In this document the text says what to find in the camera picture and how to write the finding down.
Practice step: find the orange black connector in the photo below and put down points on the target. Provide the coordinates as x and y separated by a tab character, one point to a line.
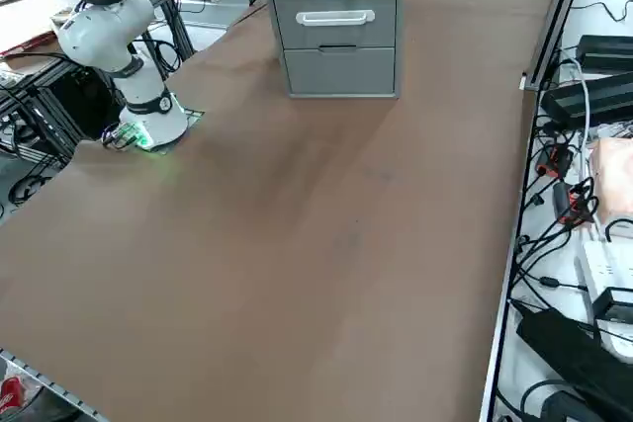
556	157
573	204

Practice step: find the perforated aluminium rail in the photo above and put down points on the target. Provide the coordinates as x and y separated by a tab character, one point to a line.
49	382

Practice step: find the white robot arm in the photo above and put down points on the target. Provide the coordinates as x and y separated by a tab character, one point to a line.
143	91

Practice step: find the black frame rack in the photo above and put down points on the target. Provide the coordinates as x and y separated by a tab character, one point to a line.
49	115

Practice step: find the black bag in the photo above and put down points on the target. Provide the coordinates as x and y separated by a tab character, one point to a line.
564	358

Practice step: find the silver table edge rail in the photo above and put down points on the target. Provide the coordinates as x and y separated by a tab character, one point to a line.
496	343

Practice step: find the small black adapter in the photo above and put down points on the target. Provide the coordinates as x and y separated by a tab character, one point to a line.
615	303

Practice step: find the pale pink box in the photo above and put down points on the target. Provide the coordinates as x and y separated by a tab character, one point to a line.
615	180

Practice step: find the red soda can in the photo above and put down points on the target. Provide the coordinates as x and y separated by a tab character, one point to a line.
11	395

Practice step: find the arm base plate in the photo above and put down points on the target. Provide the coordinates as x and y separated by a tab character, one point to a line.
195	115

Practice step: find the aluminium profile post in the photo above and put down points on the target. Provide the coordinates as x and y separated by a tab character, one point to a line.
559	12

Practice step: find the white power strip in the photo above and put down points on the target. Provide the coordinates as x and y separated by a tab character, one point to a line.
601	264

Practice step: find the long black power adapter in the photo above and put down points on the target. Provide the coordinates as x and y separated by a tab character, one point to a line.
593	96

